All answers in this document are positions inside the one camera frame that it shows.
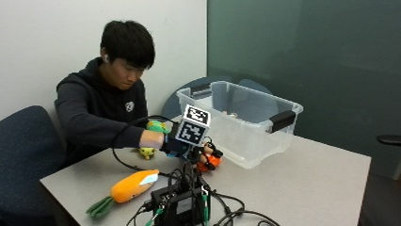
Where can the white marker cube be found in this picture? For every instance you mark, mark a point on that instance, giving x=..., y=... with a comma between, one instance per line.
x=193, y=126

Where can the clear plastic storage box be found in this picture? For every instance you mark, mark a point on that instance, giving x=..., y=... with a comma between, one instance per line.
x=246, y=135

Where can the small object in box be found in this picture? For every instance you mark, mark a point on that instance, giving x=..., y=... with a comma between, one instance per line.
x=232, y=115

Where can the green yellow soft toy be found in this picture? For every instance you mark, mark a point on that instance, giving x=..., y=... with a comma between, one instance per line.
x=156, y=126

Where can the black electronics box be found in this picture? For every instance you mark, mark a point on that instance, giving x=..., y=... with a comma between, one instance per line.
x=181, y=205

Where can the blue round chair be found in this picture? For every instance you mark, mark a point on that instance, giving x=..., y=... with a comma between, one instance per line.
x=179, y=97

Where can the orange carrot soft toy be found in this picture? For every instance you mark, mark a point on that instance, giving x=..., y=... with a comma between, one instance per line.
x=131, y=186

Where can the the person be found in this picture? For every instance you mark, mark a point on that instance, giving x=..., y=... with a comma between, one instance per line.
x=97, y=106

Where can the white earbud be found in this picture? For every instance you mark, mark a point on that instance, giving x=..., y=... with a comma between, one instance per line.
x=105, y=58

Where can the blue office chair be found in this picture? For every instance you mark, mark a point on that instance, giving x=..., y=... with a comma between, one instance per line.
x=27, y=157

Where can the black armrest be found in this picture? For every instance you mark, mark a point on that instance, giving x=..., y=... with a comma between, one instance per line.
x=389, y=139

